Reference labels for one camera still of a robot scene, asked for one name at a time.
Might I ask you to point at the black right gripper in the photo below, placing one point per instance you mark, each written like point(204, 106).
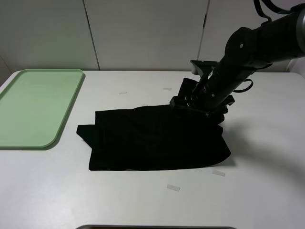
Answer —
point(183, 104)

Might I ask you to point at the black short sleeve shirt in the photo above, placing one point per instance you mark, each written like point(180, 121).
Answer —
point(153, 138)

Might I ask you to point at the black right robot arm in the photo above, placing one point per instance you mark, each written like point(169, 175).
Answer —
point(246, 51)

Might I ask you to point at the light green plastic tray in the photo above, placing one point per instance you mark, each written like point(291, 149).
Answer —
point(35, 105)

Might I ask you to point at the clear tape marker bottom right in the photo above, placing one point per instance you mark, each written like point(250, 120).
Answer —
point(218, 173)

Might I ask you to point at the clear tape marker bottom centre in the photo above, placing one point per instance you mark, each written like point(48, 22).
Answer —
point(174, 188)

